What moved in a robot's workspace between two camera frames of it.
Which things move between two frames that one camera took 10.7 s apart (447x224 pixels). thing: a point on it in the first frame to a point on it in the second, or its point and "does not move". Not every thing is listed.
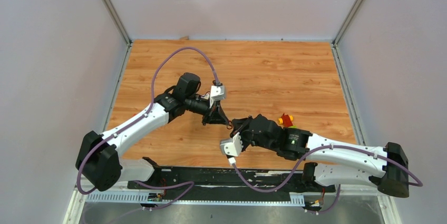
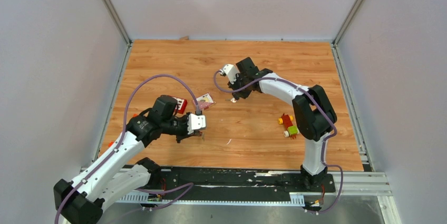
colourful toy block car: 286,120 does not move
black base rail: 229,184 does not move
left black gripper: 215,115 to 185,135
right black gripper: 240,125 to 234,86
